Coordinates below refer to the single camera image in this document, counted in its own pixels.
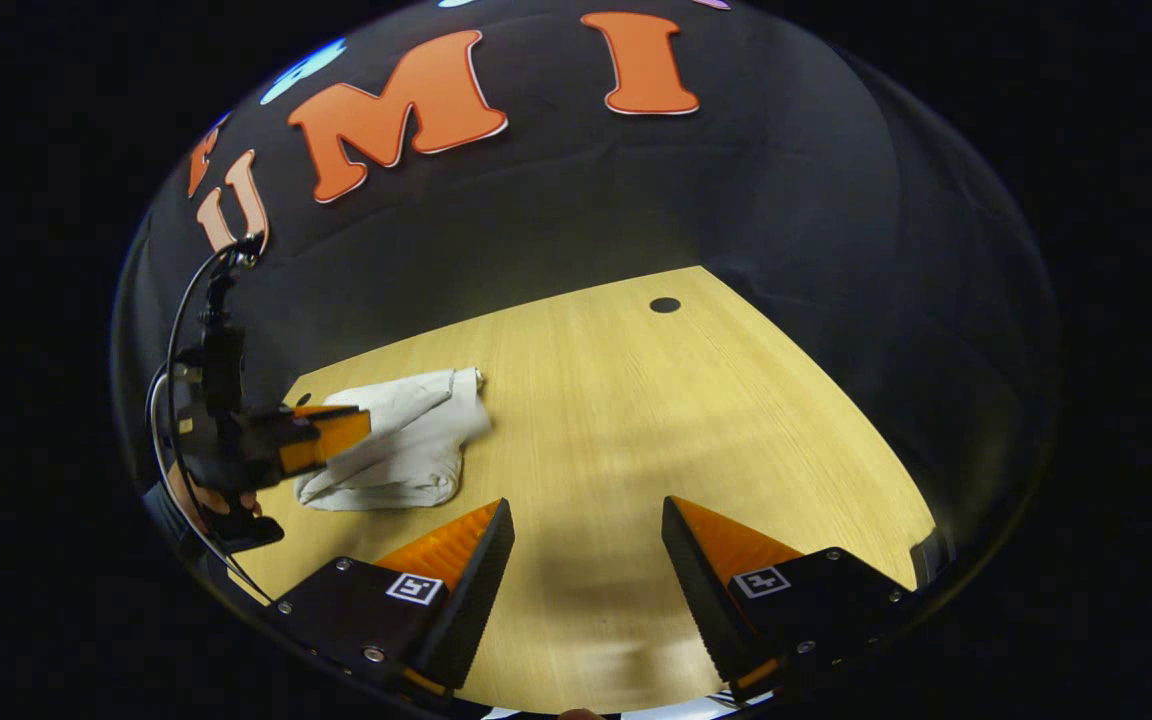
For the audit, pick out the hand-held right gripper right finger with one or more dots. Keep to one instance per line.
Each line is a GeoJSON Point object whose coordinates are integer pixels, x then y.
{"type": "Point", "coordinates": [706, 600]}

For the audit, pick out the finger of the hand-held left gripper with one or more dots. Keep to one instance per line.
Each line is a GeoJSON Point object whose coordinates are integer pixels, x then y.
{"type": "Point", "coordinates": [336, 440]}

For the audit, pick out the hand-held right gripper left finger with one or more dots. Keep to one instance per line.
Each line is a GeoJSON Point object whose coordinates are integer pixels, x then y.
{"type": "Point", "coordinates": [471, 590]}

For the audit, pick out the white jeans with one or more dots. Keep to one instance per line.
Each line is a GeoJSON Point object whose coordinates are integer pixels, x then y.
{"type": "Point", "coordinates": [416, 450]}

